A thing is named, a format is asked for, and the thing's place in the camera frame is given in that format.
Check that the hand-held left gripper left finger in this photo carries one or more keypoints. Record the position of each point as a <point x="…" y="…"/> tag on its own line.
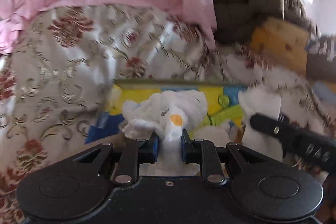
<point x="155" y="149"/>

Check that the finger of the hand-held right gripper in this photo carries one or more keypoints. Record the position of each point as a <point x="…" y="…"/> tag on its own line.
<point x="270" y="128"/>

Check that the white plush toy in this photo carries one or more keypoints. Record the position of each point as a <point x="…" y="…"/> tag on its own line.
<point x="170" y="108"/>

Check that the brown shirt with white print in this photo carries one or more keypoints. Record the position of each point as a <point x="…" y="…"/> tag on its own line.
<point x="320" y="61"/>

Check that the floral bed cover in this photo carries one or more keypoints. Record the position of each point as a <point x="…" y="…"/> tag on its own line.
<point x="52" y="69"/>

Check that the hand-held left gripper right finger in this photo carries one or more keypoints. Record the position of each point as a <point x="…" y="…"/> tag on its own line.
<point x="186" y="148"/>

